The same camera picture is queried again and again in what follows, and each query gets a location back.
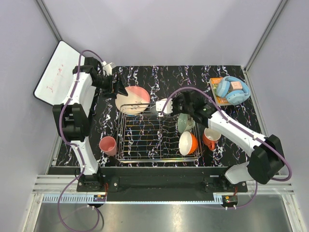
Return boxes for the metal wire dish rack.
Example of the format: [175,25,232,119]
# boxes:
[116,103,202,163]

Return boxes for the white whiteboard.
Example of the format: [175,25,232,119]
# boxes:
[33,40,97,107]

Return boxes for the green celadon bowl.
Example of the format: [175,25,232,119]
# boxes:
[177,113,195,134]

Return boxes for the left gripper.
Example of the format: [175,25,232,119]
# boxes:
[91,72,128,99]

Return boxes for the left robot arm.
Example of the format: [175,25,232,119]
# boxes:
[53,57,128,175]

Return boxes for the purple cable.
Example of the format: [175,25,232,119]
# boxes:
[57,49,108,230]
[160,87,293,210]

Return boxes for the orange bowl white inside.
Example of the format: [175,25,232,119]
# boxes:
[179,131,198,156]

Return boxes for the pink cube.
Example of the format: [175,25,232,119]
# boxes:
[230,81,242,91]

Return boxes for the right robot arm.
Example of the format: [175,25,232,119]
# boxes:
[172,91,286,192]

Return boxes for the pink floral plate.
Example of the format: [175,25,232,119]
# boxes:
[115,86,150,115]

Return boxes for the pink cup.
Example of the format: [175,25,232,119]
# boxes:
[99,136,117,156]

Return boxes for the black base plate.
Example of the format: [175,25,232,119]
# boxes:
[77,167,248,203]

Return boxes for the blue headphones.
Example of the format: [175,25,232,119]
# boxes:
[216,76,251,105]

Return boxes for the orange book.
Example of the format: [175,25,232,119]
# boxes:
[210,77,230,106]

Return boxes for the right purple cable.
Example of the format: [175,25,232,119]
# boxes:
[160,87,293,210]

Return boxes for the orange mug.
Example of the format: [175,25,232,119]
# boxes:
[202,128,221,151]

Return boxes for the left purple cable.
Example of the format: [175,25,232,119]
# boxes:
[57,49,108,230]

